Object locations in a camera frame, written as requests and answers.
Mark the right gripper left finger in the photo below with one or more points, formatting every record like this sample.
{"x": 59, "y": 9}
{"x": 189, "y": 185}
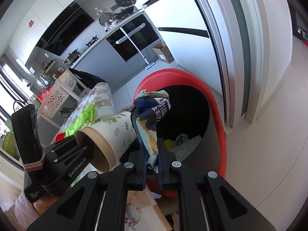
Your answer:
{"x": 138, "y": 155}

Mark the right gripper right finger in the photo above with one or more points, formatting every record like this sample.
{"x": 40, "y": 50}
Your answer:
{"x": 167, "y": 179}

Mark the yellow foam fruit net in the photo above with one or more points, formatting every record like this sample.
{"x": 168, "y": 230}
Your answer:
{"x": 169, "y": 144}

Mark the paper cup with leaf print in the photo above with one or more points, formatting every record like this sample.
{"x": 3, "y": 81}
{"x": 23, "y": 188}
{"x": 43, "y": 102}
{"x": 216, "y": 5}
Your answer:
{"x": 110, "y": 138}

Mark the blue printed snack bag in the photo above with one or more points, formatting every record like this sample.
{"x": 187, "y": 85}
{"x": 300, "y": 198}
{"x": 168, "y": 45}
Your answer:
{"x": 151, "y": 107}

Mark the green plastic wrapper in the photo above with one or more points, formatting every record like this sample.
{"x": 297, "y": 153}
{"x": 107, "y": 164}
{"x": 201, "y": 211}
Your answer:
{"x": 85, "y": 118}

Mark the red trash bin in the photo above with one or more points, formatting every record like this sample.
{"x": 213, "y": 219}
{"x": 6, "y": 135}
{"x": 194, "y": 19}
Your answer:
{"x": 193, "y": 112}

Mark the left hand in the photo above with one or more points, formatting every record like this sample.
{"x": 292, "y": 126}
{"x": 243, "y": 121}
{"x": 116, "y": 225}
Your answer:
{"x": 44, "y": 203}

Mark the green vegetables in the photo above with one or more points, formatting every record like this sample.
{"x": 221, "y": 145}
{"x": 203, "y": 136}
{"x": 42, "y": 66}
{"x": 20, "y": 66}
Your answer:
{"x": 66, "y": 111}

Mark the checkered tablecloth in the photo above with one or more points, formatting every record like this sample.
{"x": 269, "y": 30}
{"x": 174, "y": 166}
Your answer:
{"x": 95, "y": 106}

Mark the white perforated chair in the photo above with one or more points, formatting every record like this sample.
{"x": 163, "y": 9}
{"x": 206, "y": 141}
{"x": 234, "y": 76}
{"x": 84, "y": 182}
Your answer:
{"x": 59, "y": 93}

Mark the white stick mop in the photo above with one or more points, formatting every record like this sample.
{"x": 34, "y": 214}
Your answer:
{"x": 149, "y": 64}

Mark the cardboard box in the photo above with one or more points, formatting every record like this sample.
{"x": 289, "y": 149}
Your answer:
{"x": 163, "y": 53}

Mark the cooking pot on stove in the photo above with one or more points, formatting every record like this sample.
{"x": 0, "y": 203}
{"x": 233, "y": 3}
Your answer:
{"x": 72, "y": 57}

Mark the black built-in oven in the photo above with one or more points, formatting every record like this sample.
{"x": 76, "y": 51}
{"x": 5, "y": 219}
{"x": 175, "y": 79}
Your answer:
{"x": 140, "y": 31}

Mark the black range hood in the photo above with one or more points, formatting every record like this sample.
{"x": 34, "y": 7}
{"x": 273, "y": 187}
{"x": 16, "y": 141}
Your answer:
{"x": 69, "y": 24}

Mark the white refrigerator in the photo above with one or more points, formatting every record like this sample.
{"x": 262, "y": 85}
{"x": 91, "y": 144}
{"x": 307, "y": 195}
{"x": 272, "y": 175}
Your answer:
{"x": 185, "y": 33}

